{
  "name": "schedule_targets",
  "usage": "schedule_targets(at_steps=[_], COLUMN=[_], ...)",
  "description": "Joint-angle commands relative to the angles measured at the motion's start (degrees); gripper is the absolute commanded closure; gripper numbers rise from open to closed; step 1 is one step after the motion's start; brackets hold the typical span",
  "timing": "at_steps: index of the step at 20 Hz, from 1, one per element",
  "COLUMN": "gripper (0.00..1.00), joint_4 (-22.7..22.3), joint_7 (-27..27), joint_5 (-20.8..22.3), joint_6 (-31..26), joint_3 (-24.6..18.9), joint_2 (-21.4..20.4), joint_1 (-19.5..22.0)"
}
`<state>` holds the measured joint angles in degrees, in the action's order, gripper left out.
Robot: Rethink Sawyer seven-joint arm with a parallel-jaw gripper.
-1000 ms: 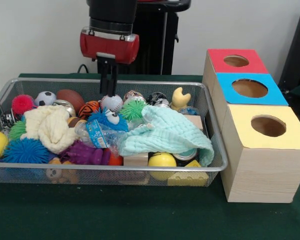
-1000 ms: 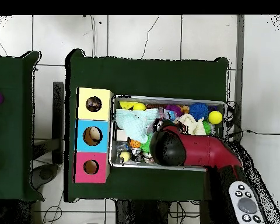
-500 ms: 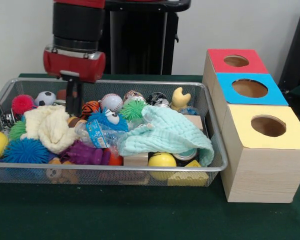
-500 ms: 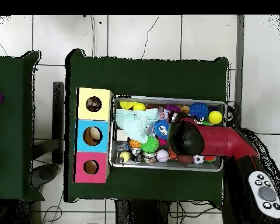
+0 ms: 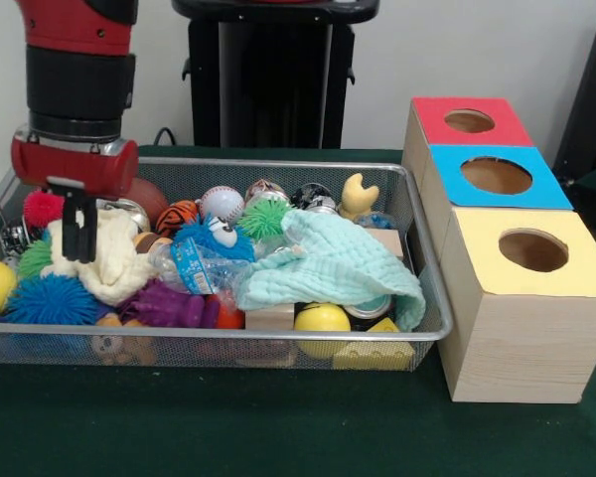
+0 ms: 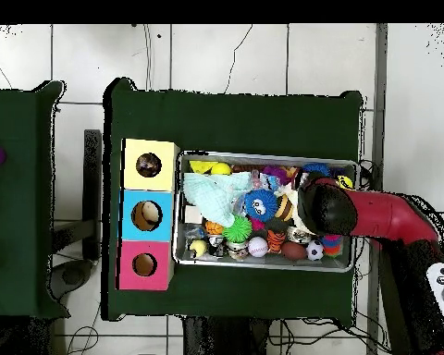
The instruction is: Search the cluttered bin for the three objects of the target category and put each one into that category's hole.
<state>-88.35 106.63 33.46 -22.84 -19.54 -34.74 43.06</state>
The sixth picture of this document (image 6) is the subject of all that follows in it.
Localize mint green cloth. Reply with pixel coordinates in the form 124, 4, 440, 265
182, 171, 253, 228

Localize small blue spiky ball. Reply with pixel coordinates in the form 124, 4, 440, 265
242, 189, 279, 223

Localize pale patterned fabric scrunchie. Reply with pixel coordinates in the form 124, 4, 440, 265
136, 153, 163, 178

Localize wooden box with three holes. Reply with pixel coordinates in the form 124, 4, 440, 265
117, 138, 180, 291

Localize yellow smiley face ball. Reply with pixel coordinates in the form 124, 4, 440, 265
209, 162, 233, 177

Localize yellow cheese wedge toy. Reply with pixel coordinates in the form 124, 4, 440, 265
189, 159, 218, 175

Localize purple knobbly rubber toy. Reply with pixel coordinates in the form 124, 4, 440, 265
262, 165, 290, 184

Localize cream white cloth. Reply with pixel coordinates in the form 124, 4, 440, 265
274, 182, 312, 235

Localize dark green table cloth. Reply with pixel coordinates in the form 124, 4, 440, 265
0, 80, 71, 319
102, 77, 364, 326

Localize large blue spiky ball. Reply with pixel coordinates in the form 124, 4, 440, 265
302, 163, 332, 178

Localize black and white soccer ball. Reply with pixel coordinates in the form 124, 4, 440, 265
305, 239, 326, 262

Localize grey round seat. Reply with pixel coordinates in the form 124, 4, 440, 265
50, 258, 94, 301

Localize shallow wire mesh bin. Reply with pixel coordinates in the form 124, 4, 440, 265
172, 150, 359, 274

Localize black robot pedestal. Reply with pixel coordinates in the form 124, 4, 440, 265
182, 315, 271, 355

